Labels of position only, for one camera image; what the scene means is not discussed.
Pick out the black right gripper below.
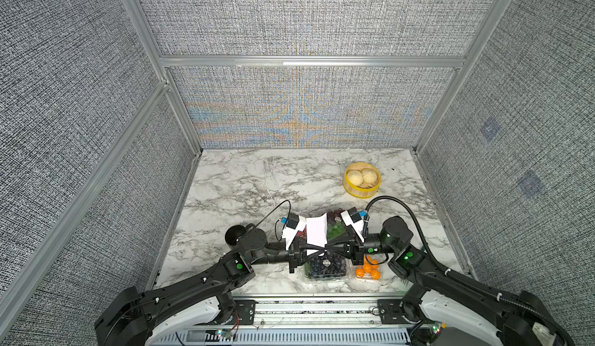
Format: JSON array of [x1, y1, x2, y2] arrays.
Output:
[[326, 228, 400, 269]]

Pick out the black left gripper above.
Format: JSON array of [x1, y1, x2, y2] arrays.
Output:
[[248, 238, 323, 276]]

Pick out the white sticker sheet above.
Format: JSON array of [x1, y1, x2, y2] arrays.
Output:
[[306, 214, 328, 248]]

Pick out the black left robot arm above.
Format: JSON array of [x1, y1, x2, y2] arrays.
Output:
[[94, 224, 325, 345]]

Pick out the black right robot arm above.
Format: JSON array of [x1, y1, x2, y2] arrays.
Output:
[[325, 216, 574, 345]]

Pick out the clear box red strawberries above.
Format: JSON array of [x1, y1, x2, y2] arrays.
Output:
[[295, 228, 308, 242]]

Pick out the clear box dark grapes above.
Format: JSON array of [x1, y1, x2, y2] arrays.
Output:
[[304, 254, 347, 282]]

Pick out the clear box mixed grapes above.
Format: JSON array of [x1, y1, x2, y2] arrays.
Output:
[[326, 210, 346, 242]]

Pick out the clear box orange kumquats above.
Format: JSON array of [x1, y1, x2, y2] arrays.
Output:
[[351, 255, 383, 282]]

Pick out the black mug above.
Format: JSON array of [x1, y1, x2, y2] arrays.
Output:
[[225, 224, 255, 248]]

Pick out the yellow bamboo steamer basket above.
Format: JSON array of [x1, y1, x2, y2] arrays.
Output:
[[342, 162, 382, 199]]

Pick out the left steamed bun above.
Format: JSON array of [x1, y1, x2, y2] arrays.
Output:
[[346, 169, 363, 187]]

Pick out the steamed bun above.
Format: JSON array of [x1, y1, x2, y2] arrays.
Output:
[[346, 169, 363, 187], [361, 168, 378, 186]]

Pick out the right steamed bun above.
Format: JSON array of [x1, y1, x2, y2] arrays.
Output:
[[361, 168, 378, 186]]

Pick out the thin left camera cable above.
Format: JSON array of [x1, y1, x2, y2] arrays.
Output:
[[250, 199, 293, 235]]

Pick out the aluminium front rail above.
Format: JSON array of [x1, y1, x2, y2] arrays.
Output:
[[121, 294, 517, 346]]

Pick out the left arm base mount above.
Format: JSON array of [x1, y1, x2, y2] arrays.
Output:
[[222, 300, 257, 327]]

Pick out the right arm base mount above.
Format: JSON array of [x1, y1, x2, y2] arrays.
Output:
[[377, 299, 418, 325]]

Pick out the grey perforated cable tray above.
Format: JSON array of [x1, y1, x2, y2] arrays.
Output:
[[153, 327, 412, 345]]

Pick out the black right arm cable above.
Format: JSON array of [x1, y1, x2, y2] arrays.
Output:
[[364, 195, 576, 346]]

